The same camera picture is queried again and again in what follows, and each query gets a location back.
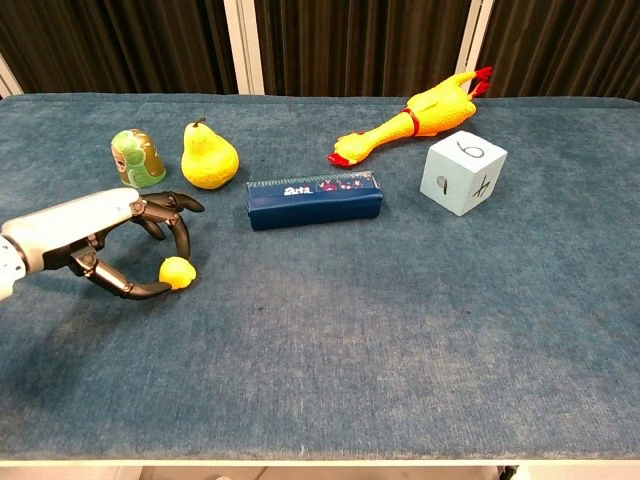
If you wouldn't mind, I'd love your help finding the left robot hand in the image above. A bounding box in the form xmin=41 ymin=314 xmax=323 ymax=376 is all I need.
xmin=0 ymin=187 xmax=206 ymax=301

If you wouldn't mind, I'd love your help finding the small yellow toy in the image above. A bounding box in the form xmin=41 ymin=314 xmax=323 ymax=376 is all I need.
xmin=158 ymin=256 xmax=198 ymax=291

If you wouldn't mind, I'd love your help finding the green printed dome toy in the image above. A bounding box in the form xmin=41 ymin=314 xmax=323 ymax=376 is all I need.
xmin=110 ymin=128 xmax=167 ymax=190

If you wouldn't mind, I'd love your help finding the yellow toy pear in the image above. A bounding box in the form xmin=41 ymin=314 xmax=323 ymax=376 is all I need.
xmin=180 ymin=117 xmax=240 ymax=191

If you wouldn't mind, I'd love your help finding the dark blue rectangular box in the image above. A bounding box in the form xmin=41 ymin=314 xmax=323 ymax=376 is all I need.
xmin=246 ymin=170 xmax=385 ymax=232

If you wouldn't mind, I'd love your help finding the blue table cloth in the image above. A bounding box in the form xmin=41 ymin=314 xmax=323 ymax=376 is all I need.
xmin=0 ymin=92 xmax=640 ymax=462

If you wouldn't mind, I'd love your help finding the dark pleated curtain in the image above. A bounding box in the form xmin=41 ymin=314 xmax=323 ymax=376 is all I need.
xmin=0 ymin=0 xmax=640 ymax=100

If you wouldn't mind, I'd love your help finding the yellow rubber chicken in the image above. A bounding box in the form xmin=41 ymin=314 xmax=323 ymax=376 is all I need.
xmin=327 ymin=66 xmax=494 ymax=169

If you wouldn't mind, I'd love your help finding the light blue numbered cube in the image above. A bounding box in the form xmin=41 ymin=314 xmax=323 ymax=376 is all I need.
xmin=419 ymin=130 xmax=509 ymax=218

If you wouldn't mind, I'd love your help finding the white vertical post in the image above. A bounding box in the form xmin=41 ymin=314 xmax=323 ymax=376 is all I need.
xmin=0 ymin=51 xmax=24 ymax=100
xmin=455 ymin=0 xmax=496 ymax=76
xmin=222 ymin=0 xmax=266 ymax=96

